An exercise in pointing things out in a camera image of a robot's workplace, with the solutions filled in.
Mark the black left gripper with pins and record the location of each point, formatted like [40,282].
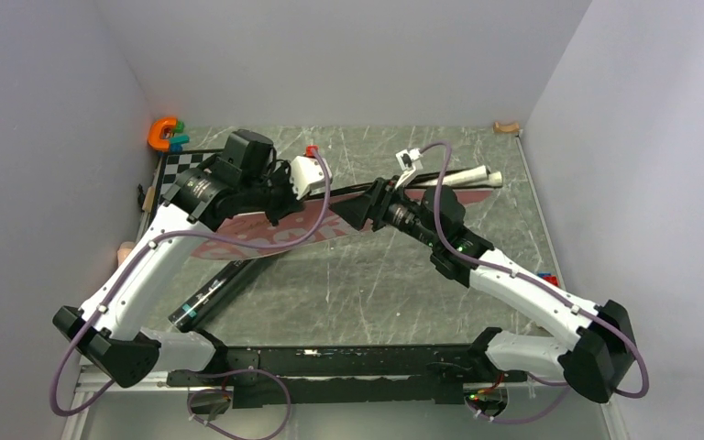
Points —
[291,203]

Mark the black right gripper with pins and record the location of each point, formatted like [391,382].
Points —
[370,204]

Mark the pink racket bag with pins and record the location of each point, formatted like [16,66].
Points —
[255,227]

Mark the black shuttlecock tube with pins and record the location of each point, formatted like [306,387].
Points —
[218,292]

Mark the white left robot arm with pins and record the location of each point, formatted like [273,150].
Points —
[245,177]

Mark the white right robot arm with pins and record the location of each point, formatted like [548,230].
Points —
[589,347]

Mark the black white chessboard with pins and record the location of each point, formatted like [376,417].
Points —
[171,165]

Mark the orange teal toy blocks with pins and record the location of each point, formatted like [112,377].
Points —
[167,135]

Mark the small wooden arch block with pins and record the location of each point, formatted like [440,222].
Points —
[512,128]

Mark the red blue toy brick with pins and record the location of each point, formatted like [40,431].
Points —
[549,277]

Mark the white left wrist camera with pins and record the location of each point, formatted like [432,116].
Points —
[307,176]

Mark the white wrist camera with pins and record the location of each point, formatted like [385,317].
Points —
[307,176]
[409,159]

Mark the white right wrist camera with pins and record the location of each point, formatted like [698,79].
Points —
[409,159]

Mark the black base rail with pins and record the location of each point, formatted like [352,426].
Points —
[265,375]

